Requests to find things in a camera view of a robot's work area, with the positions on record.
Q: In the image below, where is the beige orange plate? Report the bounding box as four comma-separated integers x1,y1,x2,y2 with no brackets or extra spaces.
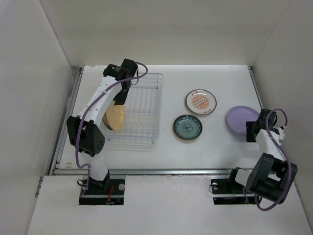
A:
106,101,126,132

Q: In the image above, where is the plain purple plate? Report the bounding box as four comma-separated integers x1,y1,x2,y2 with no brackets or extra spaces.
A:
226,106,259,135

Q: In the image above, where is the purple rimmed patterned plate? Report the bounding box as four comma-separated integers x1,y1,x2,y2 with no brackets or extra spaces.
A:
184,89,217,115

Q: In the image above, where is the dark green rimmed plate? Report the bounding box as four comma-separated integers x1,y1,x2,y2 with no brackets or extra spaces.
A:
173,115,203,141

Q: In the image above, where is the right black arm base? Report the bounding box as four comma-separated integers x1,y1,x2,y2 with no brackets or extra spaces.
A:
209,178,256,205

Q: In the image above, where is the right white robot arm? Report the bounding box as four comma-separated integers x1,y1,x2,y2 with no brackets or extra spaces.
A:
226,109,298,206

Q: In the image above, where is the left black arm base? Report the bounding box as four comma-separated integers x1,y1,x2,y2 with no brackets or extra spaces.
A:
77,173,126,206

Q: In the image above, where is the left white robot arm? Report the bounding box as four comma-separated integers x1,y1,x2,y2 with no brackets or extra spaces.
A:
67,59,141,195

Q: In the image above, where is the white wire dish rack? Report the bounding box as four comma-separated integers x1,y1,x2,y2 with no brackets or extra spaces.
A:
102,73,163,144

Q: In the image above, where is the aluminium table front rail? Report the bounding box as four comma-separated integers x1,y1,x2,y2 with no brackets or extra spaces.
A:
52,168,231,175

